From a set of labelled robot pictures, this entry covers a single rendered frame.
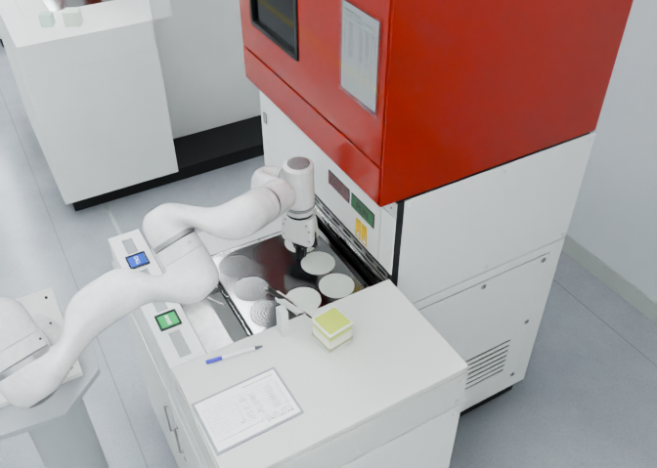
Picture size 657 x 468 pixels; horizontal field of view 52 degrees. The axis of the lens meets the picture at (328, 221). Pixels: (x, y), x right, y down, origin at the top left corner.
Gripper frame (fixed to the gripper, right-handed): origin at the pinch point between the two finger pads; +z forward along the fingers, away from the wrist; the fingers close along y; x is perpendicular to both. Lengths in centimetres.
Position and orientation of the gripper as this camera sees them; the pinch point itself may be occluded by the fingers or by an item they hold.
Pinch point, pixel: (301, 251)
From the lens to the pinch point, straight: 197.5
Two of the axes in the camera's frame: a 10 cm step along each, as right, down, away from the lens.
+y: 8.9, 2.9, -3.6
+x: 4.6, -5.6, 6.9
